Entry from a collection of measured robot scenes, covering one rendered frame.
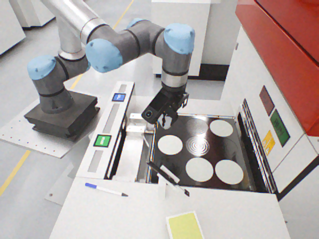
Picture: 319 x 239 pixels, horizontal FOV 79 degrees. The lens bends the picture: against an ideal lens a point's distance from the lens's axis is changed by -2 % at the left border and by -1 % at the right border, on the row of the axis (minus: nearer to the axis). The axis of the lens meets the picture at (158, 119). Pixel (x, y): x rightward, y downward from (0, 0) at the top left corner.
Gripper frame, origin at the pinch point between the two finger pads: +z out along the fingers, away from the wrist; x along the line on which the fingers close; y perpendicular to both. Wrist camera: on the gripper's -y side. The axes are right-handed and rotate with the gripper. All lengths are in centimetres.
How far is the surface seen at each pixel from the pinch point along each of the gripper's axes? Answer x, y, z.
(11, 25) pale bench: 378, 64, 101
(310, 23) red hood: -22.9, 16.0, -39.9
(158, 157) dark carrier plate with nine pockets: -3.1, -5.6, 10.6
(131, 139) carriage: 12.4, -5.1, 14.0
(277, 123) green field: -30.0, 17.2, -11.8
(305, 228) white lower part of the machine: -60, 15, 25
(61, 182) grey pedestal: 73, -33, 106
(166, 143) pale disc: -1.2, 1.4, 10.8
